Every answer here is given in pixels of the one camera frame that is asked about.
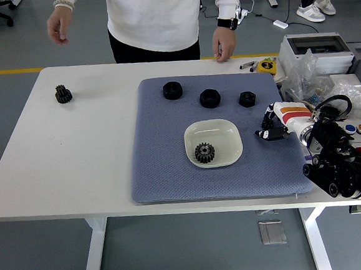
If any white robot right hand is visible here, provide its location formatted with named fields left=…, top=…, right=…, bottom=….
left=252, top=99, right=318, bottom=144

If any person's right hand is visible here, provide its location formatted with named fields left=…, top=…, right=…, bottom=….
left=46, top=7, right=75, bottom=47

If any person's left hand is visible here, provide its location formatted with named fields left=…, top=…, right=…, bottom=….
left=211, top=26, right=239, bottom=64

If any large black gear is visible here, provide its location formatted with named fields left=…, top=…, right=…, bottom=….
left=193, top=141, right=217, bottom=166

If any small black hex nut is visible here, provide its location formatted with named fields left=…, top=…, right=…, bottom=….
left=238, top=90, right=258, bottom=108

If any large black hex nut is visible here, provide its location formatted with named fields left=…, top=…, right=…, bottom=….
left=161, top=80, right=184, bottom=101
left=198, top=87, right=223, bottom=110

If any black wristwatch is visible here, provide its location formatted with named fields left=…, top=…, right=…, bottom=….
left=216, top=17, right=240, bottom=32

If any white power strip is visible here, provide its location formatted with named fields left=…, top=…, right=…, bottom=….
left=235, top=7, right=250, bottom=21

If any clear plastic bag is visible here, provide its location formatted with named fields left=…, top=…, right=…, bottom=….
left=281, top=47, right=335, bottom=102

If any yellow tape measure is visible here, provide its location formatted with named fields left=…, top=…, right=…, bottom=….
left=256, top=57, right=277, bottom=74

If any black double gear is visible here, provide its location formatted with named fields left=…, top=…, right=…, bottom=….
left=54, top=84, right=74, bottom=105

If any bubble wrap bag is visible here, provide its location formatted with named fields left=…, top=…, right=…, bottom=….
left=329, top=79, right=361, bottom=127

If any white square dish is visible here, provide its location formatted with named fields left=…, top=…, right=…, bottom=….
left=182, top=117, right=245, bottom=170

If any grey floor socket cover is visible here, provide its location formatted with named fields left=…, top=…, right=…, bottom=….
left=258, top=219, right=288, bottom=246

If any white table leg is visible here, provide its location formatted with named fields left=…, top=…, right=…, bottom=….
left=298, top=205, right=334, bottom=270
left=76, top=216, right=112, bottom=270

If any blue-grey textured mat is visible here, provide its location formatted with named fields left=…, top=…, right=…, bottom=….
left=121, top=66, right=314, bottom=208

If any white bead bracelet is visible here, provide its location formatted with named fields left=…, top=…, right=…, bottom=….
left=52, top=0, right=74, bottom=13

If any white electrical enclosure box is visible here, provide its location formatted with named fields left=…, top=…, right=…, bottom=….
left=276, top=29, right=357, bottom=80

